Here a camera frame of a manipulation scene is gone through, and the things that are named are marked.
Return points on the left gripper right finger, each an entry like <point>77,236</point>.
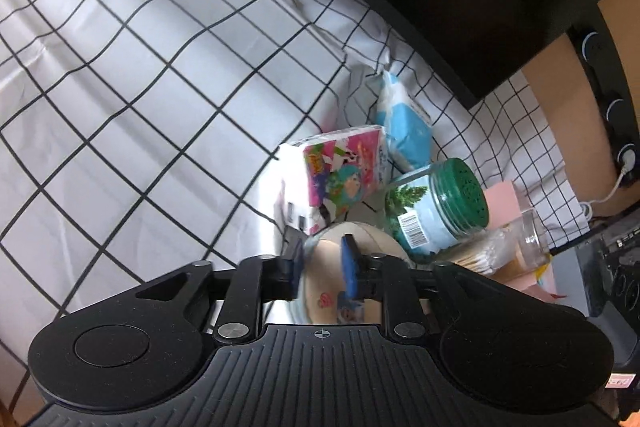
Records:
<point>388,281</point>

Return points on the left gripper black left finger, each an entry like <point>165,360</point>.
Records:
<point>255,282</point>

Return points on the green lid plastic jar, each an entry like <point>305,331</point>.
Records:
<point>436,207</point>

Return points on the colourful cartoon tissue pack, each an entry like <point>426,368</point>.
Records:
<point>327,174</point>

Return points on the cotton swab box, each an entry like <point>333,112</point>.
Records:
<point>484,253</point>

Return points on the pink cardboard box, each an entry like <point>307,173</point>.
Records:
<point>505,205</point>

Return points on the blue white wipes pack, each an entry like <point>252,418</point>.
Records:
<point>407,128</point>

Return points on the black appliance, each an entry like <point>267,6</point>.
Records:
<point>599,276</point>

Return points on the white black grid tablecloth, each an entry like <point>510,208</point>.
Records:
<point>140,135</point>

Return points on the black power strip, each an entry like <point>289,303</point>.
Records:
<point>596,51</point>

